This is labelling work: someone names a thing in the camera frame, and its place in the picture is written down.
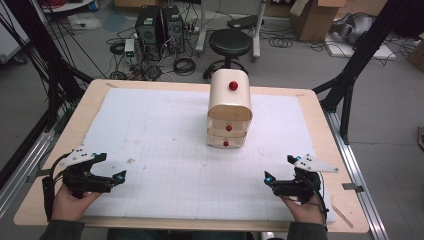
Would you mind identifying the person's left hand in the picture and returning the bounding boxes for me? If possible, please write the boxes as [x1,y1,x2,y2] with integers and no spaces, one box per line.
[51,184,102,222]

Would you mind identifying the black power strip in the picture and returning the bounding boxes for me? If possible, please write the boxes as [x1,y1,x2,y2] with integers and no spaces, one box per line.
[226,14,265,31]

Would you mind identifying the white grid mat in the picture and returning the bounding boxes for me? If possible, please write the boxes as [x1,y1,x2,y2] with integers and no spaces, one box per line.
[82,87,338,224]

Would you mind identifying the black metal stand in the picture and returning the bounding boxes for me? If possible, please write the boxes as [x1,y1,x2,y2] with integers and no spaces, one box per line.
[0,0,95,191]
[312,0,424,145]

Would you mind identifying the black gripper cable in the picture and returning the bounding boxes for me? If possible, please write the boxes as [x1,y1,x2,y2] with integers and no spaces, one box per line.
[41,152,73,222]
[309,172,330,232]

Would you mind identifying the thin wooden stick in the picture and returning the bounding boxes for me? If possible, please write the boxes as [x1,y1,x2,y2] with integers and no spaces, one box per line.
[331,204,355,230]

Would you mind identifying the white foam board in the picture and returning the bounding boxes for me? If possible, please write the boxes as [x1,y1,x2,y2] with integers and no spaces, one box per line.
[324,34,398,62]

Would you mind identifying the sheet of paper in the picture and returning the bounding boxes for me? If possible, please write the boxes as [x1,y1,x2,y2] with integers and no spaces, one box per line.
[67,12,103,31]

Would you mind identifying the light wooden table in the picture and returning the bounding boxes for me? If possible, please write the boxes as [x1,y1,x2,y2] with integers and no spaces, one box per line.
[13,78,371,234]

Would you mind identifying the large open cardboard box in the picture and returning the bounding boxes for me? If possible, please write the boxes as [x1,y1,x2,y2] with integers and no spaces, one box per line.
[288,0,348,43]

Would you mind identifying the cream drawer cabinet red knobs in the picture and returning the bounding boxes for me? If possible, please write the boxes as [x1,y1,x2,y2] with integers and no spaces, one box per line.
[206,68,254,150]

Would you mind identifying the coiled black cable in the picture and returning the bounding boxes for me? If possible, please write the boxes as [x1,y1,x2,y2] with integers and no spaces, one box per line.
[109,40,126,56]
[267,36,295,50]
[172,56,197,77]

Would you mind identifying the person's right hand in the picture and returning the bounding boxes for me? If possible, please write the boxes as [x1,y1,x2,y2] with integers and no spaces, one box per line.
[281,195,326,225]

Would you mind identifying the white round table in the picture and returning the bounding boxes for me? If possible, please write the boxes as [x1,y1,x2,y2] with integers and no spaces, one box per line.
[39,0,96,14]

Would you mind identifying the small white power supply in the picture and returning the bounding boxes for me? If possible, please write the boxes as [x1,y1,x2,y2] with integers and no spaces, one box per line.
[123,38,136,65]

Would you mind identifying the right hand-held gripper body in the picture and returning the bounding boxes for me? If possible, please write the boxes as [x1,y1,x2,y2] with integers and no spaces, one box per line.
[272,153,340,205]

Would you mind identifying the small cardboard box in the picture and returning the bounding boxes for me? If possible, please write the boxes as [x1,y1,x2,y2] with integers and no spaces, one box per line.
[406,32,424,73]

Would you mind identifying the aluminium rail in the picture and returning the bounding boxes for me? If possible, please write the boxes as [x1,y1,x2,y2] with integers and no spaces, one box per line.
[324,109,390,240]
[0,129,57,219]

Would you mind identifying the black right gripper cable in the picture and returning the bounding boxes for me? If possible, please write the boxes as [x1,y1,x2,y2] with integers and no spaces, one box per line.
[309,172,330,232]

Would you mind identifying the grey bag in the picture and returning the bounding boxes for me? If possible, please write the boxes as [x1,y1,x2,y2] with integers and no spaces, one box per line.
[329,12,377,46]

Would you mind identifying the black round stool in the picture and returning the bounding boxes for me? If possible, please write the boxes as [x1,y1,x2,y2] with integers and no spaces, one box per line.
[202,28,254,80]

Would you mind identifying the white desk frame legs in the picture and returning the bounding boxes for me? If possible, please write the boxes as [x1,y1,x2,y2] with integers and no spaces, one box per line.
[195,0,268,62]

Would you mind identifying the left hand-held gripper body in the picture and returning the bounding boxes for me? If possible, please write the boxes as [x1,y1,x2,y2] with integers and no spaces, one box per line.
[59,146,116,200]

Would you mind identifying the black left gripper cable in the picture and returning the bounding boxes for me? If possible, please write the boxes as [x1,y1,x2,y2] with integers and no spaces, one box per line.
[41,152,73,222]

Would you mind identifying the grey metal bracket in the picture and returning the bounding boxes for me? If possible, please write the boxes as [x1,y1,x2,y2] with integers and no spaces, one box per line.
[25,167,52,184]
[341,182,365,194]

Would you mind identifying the black computer tower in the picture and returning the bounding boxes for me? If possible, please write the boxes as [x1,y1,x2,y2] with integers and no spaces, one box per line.
[161,5,186,55]
[134,5,165,62]

